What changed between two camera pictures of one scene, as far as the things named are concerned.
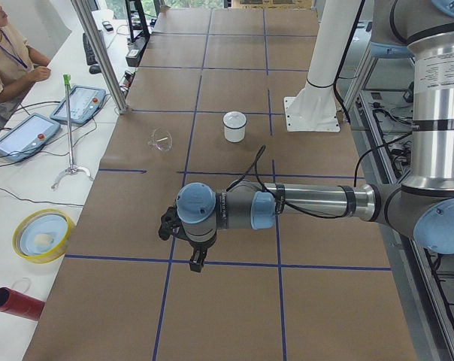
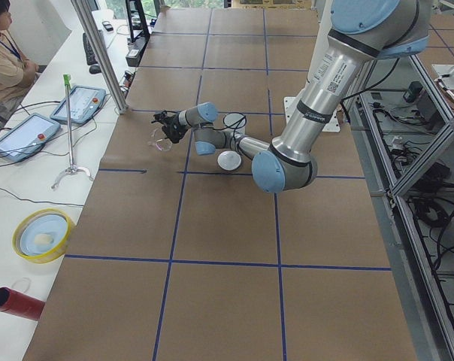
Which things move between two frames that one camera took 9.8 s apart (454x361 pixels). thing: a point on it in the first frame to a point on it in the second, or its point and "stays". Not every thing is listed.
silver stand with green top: x=73 y=168 stays
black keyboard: x=90 y=57 stays
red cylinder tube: x=9 y=301 stays
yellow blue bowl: x=20 y=226 stays
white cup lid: x=234 y=119 to x=228 y=160
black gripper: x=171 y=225 to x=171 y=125
